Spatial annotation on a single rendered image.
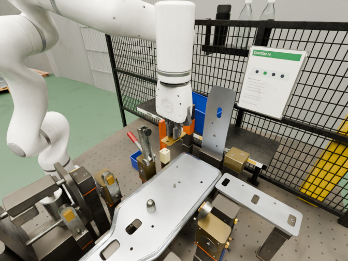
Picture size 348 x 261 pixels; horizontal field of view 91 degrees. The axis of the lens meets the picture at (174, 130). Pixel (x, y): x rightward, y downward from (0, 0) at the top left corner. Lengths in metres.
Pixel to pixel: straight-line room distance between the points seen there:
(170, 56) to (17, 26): 0.41
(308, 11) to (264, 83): 1.79
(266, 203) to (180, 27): 0.64
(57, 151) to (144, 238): 0.56
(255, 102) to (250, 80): 0.12
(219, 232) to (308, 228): 0.66
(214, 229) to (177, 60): 0.47
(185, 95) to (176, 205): 0.41
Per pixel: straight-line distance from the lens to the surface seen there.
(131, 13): 0.48
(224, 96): 0.70
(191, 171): 0.77
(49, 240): 0.77
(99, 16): 0.45
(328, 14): 2.66
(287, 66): 0.90
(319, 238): 1.17
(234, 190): 0.74
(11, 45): 0.62
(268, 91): 0.94
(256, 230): 1.04
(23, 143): 0.83
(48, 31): 0.68
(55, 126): 0.88
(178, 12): 0.39
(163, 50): 0.40
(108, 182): 0.66
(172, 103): 0.44
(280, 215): 0.75
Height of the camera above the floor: 1.57
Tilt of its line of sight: 34 degrees down
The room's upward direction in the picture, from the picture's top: straight up
